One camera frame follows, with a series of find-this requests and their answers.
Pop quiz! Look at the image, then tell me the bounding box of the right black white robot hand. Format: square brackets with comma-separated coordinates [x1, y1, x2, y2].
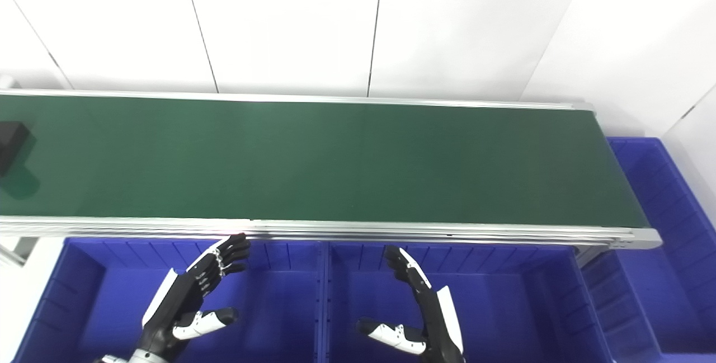
[356, 246, 465, 363]

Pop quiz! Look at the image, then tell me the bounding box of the blue plastic bin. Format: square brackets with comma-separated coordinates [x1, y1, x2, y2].
[12, 237, 328, 363]
[322, 240, 614, 363]
[582, 137, 716, 363]

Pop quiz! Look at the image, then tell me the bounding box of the green conveyor belt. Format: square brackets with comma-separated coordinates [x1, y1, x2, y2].
[0, 95, 650, 228]
[0, 89, 663, 251]

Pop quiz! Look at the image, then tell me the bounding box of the black cylinder part square base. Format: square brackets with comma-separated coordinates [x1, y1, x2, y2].
[0, 121, 32, 177]

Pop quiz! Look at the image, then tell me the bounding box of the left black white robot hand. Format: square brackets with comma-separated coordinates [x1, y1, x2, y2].
[137, 233, 251, 361]

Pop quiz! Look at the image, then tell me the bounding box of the aluminium conveyor leg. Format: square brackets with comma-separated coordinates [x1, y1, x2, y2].
[0, 237, 39, 267]
[573, 243, 611, 269]

